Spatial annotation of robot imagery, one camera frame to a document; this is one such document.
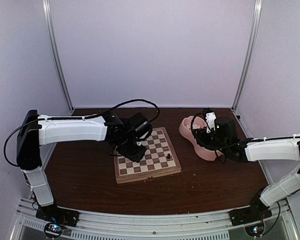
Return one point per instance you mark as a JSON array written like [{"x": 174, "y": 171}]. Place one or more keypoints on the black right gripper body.
[{"x": 218, "y": 143}]

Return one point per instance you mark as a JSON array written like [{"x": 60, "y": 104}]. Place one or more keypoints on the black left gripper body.
[{"x": 127, "y": 149}]

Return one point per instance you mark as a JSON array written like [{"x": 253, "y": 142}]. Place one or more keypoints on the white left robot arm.
[{"x": 39, "y": 130}]

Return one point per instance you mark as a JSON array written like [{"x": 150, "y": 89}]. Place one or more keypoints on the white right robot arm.
[{"x": 272, "y": 149}]

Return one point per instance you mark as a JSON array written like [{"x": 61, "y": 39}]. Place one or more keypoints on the wooden chess board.
[{"x": 154, "y": 163}]

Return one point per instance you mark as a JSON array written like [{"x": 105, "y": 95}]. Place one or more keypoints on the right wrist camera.
[{"x": 210, "y": 118}]

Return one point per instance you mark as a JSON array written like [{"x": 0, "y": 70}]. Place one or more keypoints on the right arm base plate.
[{"x": 250, "y": 214}]

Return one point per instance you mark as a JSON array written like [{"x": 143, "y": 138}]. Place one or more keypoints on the front aluminium rail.
[{"x": 214, "y": 225}]

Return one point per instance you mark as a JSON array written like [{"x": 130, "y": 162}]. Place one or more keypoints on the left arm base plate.
[{"x": 62, "y": 216}]

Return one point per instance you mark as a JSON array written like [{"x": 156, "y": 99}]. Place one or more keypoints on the right aluminium frame post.
[{"x": 254, "y": 30}]

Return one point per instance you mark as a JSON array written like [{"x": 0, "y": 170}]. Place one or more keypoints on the aluminium frame post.
[
  {"x": 254, "y": 30},
  {"x": 56, "y": 56}
]

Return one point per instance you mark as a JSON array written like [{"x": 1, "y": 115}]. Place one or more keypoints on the left aluminium frame post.
[{"x": 56, "y": 56}]

